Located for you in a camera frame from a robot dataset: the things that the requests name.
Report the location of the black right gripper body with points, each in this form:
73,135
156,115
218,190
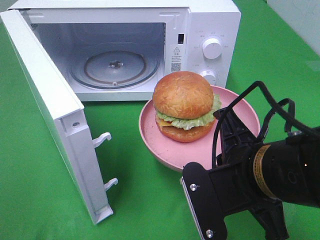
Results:
234,179

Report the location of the burger with lettuce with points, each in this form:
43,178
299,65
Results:
184,105

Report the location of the white microwave door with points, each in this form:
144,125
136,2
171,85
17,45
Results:
64,115

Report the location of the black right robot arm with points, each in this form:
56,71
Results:
259,177

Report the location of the white lower timer knob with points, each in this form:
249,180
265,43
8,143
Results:
210,76

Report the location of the white upper power knob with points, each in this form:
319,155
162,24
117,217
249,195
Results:
212,48

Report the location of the glass turntable plate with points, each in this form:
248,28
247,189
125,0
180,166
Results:
114,65

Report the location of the white microwave oven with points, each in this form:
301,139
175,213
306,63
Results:
176,28

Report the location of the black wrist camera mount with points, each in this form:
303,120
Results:
203,202

